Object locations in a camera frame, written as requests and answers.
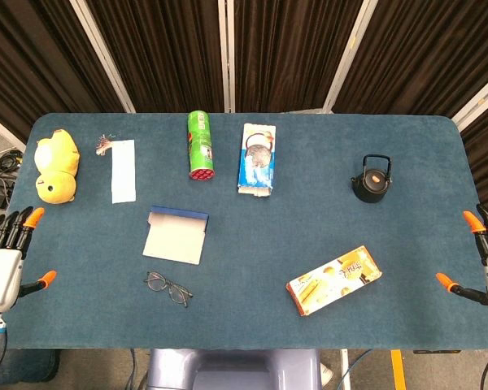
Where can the black-rimmed eyeglasses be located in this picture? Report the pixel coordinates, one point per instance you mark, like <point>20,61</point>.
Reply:
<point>168,287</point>

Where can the blue-green table mat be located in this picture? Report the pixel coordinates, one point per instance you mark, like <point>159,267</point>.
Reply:
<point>244,227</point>

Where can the yellow plush duck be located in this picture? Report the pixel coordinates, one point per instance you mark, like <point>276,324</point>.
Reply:
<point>56,166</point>

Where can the black cast iron teapot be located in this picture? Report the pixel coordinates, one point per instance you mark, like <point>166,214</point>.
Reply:
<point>371,183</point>

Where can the white table leg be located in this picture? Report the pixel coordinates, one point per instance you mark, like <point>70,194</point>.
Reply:
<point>345,369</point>

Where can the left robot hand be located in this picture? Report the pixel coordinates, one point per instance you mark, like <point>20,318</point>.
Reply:
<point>2,268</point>

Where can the small frayed tassel bundle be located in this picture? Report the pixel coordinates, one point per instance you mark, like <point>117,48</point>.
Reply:
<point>103,145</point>

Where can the white paper strip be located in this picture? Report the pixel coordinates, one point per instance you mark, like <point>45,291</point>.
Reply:
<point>123,170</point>

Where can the blue and white glasses case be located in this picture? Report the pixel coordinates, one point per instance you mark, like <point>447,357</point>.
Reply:
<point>175,235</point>

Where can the green cylindrical chip can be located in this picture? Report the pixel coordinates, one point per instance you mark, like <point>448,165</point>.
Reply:
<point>200,146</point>

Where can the white partition frame post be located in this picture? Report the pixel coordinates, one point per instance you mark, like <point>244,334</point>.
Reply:
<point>227,55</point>
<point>477,101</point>
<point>101,55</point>
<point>347,55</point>

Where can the yellow and orange snack box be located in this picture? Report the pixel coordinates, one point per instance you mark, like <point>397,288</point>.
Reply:
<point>333,280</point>

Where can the blue and white cookie box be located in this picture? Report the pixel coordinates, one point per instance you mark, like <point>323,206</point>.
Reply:
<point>257,160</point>

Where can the lavender robot base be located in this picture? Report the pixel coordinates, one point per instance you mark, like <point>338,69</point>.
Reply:
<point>233,369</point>

